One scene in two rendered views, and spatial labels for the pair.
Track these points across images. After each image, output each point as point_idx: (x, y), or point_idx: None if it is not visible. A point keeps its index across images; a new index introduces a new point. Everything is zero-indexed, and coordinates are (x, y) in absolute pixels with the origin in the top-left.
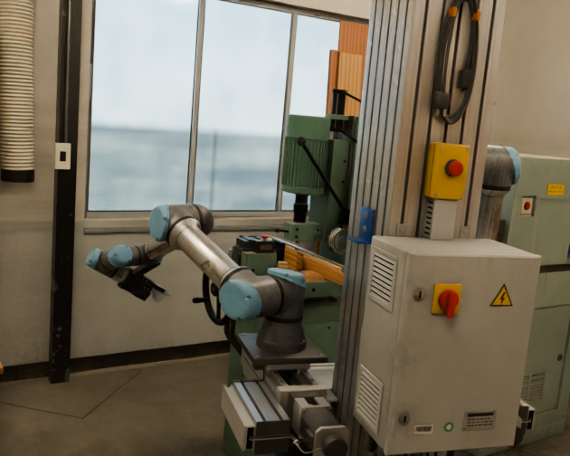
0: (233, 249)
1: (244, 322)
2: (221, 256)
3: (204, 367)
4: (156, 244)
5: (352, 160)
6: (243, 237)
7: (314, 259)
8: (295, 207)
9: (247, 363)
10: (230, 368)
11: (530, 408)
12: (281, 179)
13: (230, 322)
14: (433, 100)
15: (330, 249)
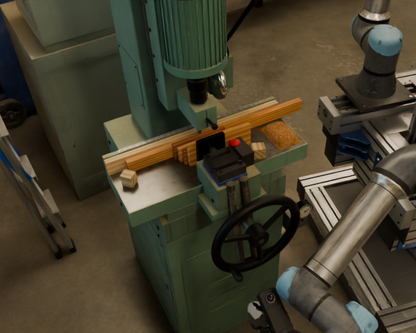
0: (235, 187)
1: (203, 245)
2: None
3: None
4: (354, 255)
5: None
6: (224, 166)
7: (234, 119)
8: (203, 86)
9: None
10: (180, 298)
11: None
12: (195, 65)
13: (254, 249)
14: None
15: (224, 97)
